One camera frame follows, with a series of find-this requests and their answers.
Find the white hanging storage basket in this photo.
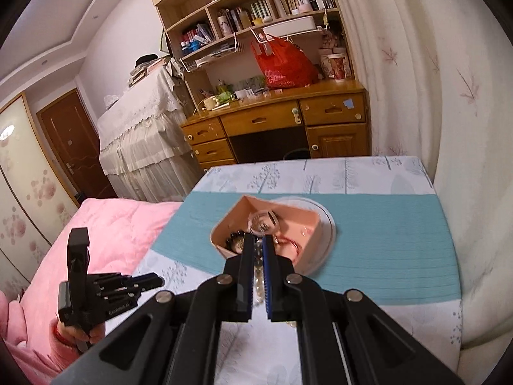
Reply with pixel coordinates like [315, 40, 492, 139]
[250, 15, 333, 43]

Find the pink quilted blanket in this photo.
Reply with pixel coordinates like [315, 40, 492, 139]
[20, 197, 185, 346]

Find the lace covered piano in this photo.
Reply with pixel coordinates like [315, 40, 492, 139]
[98, 66, 193, 203]

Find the floral wardrobe sliding door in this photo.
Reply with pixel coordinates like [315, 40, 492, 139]
[0, 92, 81, 289]

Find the white wire shelf rack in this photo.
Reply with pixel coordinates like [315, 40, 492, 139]
[180, 34, 241, 73]

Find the wooden desk with drawers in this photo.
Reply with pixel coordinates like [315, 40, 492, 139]
[180, 78, 371, 173]

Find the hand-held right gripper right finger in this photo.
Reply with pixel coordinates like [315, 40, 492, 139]
[262, 233, 466, 385]

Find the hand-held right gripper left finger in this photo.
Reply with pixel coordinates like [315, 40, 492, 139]
[50, 233, 257, 385]

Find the pink plastic storage box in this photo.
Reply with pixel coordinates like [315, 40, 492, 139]
[210, 194, 323, 277]

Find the person's left forearm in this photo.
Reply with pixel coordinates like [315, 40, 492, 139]
[0, 289, 83, 385]

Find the red string bracelet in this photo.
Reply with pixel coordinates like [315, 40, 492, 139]
[274, 236, 302, 263]

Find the white pearl necklace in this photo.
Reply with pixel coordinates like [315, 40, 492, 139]
[252, 262, 267, 309]

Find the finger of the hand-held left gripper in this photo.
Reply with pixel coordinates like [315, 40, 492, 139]
[132, 273, 165, 293]
[50, 233, 257, 385]

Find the red and white cup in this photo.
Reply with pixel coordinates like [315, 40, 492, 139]
[326, 53, 347, 82]

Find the red plastic bag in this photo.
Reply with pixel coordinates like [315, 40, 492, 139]
[250, 34, 321, 89]

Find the white round plate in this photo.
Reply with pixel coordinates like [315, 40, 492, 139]
[276, 196, 337, 275]

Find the person's left hand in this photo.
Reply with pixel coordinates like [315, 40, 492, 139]
[56, 321, 105, 354]

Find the brown wooden door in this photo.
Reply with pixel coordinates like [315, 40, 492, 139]
[38, 88, 119, 201]

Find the white floral curtain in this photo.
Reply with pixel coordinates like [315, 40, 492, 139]
[324, 0, 513, 349]

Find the stack of books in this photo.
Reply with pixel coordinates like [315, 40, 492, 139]
[128, 54, 167, 88]

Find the black bead bracelet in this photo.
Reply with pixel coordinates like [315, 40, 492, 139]
[225, 229, 246, 253]

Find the green desk clutter cup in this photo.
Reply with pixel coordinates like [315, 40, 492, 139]
[204, 91, 236, 110]

